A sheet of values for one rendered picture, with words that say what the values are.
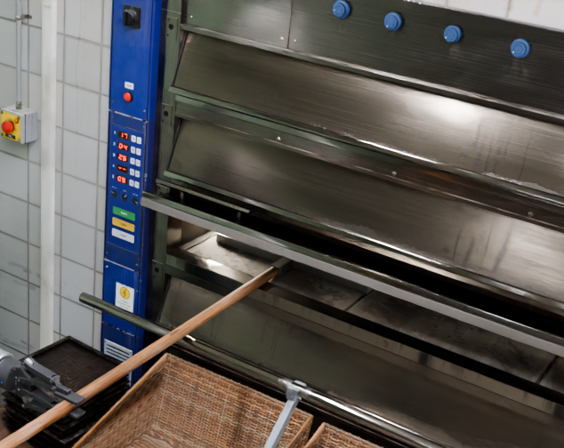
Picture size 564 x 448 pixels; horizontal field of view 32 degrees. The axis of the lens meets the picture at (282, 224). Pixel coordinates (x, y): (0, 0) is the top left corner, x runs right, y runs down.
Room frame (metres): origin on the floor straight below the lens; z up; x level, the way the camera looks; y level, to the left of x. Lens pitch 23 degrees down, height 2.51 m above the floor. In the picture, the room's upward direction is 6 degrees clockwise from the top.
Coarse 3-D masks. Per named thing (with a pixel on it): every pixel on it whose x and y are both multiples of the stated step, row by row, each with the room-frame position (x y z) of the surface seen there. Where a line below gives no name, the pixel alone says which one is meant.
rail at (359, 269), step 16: (144, 192) 2.61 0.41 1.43; (176, 208) 2.55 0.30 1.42; (192, 208) 2.53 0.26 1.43; (224, 224) 2.47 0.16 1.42; (240, 224) 2.46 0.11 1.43; (272, 240) 2.39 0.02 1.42; (288, 240) 2.39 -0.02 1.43; (320, 256) 2.32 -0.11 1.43; (368, 272) 2.25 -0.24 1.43; (400, 288) 2.21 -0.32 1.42; (416, 288) 2.19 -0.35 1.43; (448, 304) 2.14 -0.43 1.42; (464, 304) 2.13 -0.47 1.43; (496, 320) 2.08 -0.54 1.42; (512, 320) 2.07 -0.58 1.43; (544, 336) 2.02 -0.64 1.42; (560, 336) 2.02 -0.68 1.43
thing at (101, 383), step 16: (272, 272) 2.64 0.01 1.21; (240, 288) 2.50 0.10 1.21; (256, 288) 2.56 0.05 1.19; (224, 304) 2.41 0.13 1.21; (192, 320) 2.29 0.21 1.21; (176, 336) 2.21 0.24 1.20; (144, 352) 2.10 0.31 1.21; (128, 368) 2.03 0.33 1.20; (96, 384) 1.94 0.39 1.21; (64, 400) 1.86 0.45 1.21; (48, 416) 1.79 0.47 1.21; (16, 432) 1.72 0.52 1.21; (32, 432) 1.74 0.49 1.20
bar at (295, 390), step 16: (96, 304) 2.40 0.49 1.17; (112, 304) 2.39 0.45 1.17; (128, 320) 2.34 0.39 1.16; (144, 320) 2.32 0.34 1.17; (160, 336) 2.29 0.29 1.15; (208, 352) 2.21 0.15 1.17; (224, 352) 2.20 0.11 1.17; (240, 368) 2.15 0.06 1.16; (256, 368) 2.14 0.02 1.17; (272, 384) 2.11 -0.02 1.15; (288, 384) 2.09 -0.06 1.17; (304, 384) 2.10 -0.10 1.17; (288, 400) 2.07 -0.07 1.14; (320, 400) 2.04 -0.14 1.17; (336, 400) 2.04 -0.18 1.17; (288, 416) 2.05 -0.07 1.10; (352, 416) 1.99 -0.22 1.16; (368, 416) 1.98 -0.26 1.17; (272, 432) 2.02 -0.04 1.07; (384, 432) 1.95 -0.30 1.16; (400, 432) 1.94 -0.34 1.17
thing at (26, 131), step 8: (8, 112) 2.98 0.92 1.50; (16, 112) 2.97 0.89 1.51; (24, 112) 2.98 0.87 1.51; (32, 112) 3.00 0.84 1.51; (8, 120) 2.98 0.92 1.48; (24, 120) 2.96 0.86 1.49; (32, 120) 2.99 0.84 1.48; (16, 128) 2.96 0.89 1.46; (24, 128) 2.96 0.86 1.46; (32, 128) 2.99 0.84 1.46; (8, 136) 2.98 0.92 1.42; (16, 136) 2.96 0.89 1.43; (24, 136) 2.96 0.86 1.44; (32, 136) 2.99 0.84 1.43
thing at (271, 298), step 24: (168, 264) 2.74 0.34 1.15; (192, 264) 2.69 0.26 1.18; (216, 264) 2.71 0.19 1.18; (264, 288) 2.58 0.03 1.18; (312, 312) 2.48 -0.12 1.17; (336, 312) 2.48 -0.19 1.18; (360, 336) 2.40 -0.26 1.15; (384, 336) 2.37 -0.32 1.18; (408, 336) 2.39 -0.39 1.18; (432, 360) 2.30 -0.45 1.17; (456, 360) 2.29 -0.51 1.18; (480, 384) 2.23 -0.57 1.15; (504, 384) 2.20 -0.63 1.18; (528, 384) 2.20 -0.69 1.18; (552, 408) 2.13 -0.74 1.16
